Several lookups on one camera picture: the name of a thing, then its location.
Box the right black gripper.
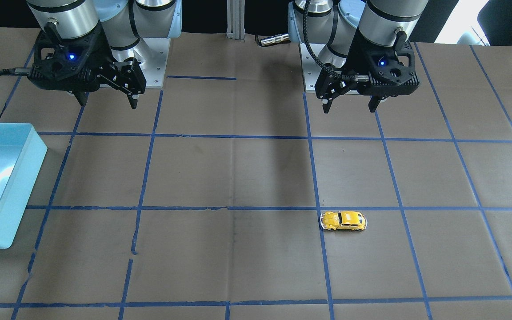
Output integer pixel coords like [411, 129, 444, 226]
[28, 22, 146, 109]

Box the light blue plastic bin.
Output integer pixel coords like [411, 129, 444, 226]
[0, 122, 48, 249]

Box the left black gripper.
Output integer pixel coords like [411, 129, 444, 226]
[315, 29, 420, 114]

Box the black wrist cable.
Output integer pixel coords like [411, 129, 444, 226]
[301, 0, 369, 83]

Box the yellow beetle toy car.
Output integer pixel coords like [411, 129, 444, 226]
[319, 211, 368, 231]

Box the aluminium frame post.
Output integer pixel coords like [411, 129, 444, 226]
[226, 0, 246, 42]

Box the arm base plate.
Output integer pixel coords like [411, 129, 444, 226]
[113, 37, 171, 89]
[298, 43, 372, 95]

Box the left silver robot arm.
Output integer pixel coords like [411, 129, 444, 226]
[288, 0, 428, 113]

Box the metal cable connector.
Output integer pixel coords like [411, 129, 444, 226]
[255, 34, 291, 47]

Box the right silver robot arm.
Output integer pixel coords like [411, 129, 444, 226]
[27, 0, 183, 109]

